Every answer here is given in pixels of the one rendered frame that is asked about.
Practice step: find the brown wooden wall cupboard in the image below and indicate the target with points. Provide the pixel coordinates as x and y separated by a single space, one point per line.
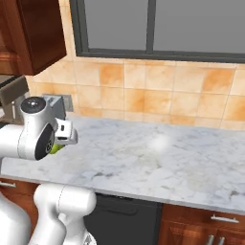
35 32

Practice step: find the grey toaster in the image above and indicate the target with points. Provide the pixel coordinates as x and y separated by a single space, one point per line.
56 105

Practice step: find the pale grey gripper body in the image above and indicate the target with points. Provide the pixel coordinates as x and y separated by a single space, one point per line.
71 139

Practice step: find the green pear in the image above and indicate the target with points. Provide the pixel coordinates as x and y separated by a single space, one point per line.
56 148

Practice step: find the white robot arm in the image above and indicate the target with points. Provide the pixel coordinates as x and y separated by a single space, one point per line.
30 140

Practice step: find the dark grey framed window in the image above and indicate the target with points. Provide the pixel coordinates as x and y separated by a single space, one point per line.
159 28

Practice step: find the brown wooden drawer front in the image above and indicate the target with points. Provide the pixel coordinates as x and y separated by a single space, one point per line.
24 188
191 215

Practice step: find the brown wooden cupboard door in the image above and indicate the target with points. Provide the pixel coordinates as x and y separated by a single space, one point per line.
185 235

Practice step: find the grey range hood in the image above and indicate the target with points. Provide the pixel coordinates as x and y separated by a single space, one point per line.
13 89

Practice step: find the black dishwasher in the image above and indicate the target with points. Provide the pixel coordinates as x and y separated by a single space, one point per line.
127 220

